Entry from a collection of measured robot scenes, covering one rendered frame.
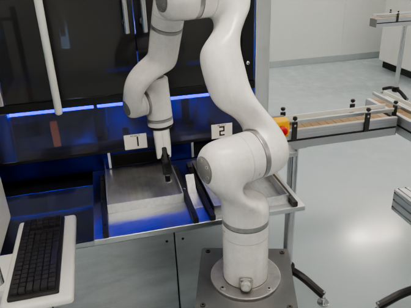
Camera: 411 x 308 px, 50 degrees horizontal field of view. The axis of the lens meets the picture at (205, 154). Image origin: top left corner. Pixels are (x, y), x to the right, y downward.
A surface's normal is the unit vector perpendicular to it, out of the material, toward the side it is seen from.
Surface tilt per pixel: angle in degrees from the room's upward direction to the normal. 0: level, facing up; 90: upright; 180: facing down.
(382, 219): 0
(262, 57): 90
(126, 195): 0
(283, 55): 90
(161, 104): 89
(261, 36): 90
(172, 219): 0
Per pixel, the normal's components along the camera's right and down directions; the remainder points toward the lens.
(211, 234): 0.23, 0.40
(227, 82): -0.03, 0.13
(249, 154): 0.43, -0.22
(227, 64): 0.17, 0.03
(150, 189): -0.04, -0.90
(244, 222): -0.07, 0.41
